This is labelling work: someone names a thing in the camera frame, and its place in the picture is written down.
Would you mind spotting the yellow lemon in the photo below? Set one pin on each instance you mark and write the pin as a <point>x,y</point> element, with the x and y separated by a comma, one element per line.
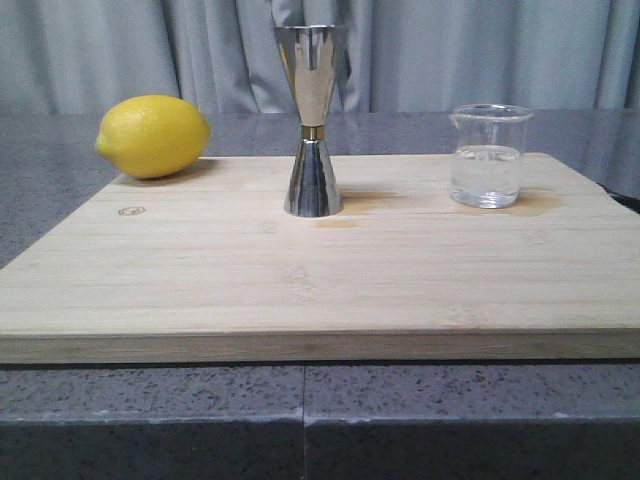
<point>152,136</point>

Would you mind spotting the bamboo cutting board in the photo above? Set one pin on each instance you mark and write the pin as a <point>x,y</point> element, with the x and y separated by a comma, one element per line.
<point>207,266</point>

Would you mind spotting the steel double jigger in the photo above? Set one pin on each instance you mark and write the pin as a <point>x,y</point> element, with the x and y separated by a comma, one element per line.
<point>311,56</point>

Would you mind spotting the grey curtain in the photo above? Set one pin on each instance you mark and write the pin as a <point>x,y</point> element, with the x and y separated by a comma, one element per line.
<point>82,57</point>

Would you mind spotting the black cutting board handle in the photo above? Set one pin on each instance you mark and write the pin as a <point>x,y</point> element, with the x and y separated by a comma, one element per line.
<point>627,201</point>

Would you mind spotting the clear glass beaker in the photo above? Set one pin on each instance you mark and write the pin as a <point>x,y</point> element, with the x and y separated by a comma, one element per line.
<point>491,141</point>

